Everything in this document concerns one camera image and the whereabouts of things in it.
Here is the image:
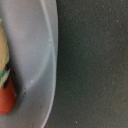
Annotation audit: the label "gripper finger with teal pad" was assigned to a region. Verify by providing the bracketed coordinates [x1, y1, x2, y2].
[0, 19, 10, 88]

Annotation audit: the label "brown toy sausage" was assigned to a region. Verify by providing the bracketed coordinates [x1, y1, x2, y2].
[0, 71, 18, 116]

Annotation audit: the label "grey round bowl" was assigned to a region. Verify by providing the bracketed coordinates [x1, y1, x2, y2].
[0, 0, 58, 128]

